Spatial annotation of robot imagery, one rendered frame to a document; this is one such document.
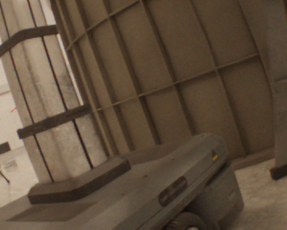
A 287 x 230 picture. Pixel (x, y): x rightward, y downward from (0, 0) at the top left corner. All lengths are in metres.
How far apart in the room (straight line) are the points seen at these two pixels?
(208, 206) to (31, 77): 0.50
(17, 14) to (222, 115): 0.96
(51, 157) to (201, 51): 0.87
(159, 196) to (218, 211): 0.24
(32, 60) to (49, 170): 0.25
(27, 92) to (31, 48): 0.10
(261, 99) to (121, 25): 0.69
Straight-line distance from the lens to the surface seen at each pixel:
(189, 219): 0.81
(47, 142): 0.84
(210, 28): 1.53
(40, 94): 0.84
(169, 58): 1.59
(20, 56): 0.87
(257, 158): 1.49
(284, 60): 1.22
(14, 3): 0.90
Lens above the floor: 0.43
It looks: 2 degrees down
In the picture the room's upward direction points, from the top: 20 degrees counter-clockwise
